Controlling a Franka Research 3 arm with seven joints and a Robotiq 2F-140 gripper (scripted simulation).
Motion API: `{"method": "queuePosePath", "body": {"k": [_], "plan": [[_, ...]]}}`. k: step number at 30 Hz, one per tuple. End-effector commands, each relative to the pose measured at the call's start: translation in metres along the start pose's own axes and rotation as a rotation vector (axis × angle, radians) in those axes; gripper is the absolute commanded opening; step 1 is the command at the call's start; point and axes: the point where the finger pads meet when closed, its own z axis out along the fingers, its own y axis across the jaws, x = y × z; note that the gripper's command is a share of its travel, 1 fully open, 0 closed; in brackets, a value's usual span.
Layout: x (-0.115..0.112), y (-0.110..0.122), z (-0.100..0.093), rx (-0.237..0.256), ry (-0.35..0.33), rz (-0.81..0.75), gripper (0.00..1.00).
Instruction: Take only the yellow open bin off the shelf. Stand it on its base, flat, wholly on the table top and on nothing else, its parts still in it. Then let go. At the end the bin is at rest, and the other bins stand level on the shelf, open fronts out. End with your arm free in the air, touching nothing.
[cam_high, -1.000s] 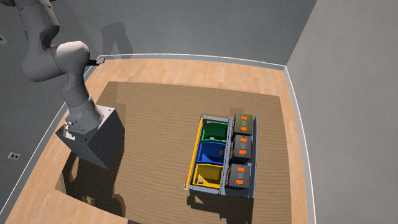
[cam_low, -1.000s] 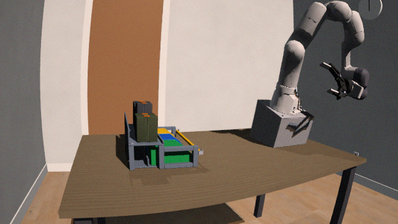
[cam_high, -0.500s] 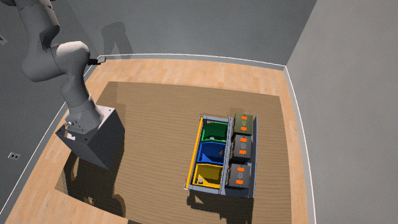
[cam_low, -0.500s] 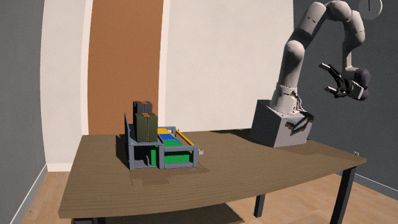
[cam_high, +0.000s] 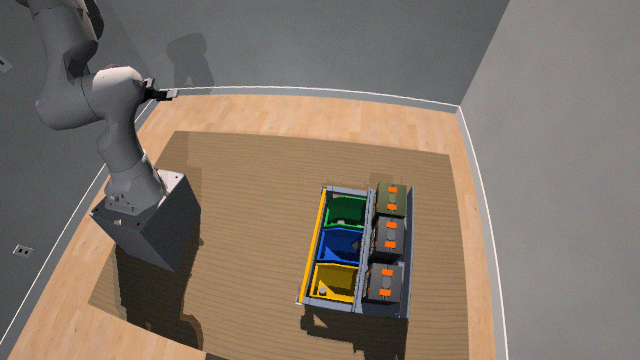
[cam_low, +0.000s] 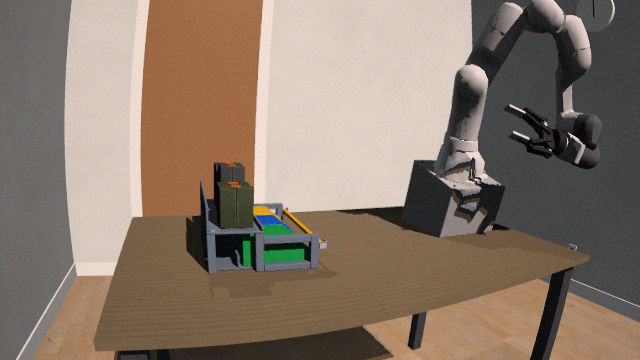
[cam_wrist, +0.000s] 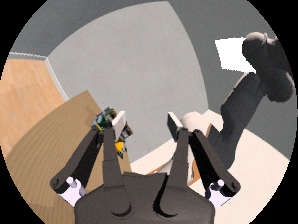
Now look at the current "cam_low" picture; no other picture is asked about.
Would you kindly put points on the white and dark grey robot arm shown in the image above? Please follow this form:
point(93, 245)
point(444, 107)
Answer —
point(458, 159)

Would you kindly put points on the orange-yellow long bar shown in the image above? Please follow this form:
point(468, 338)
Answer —
point(300, 225)

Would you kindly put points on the blue open bin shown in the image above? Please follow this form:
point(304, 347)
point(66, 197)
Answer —
point(267, 220)

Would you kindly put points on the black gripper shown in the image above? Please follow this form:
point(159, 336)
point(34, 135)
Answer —
point(559, 138)

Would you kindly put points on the grey metal bin shelf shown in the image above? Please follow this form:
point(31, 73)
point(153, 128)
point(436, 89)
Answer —
point(221, 250)

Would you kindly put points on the yellow bin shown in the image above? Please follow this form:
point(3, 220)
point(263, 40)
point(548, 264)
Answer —
point(264, 210)

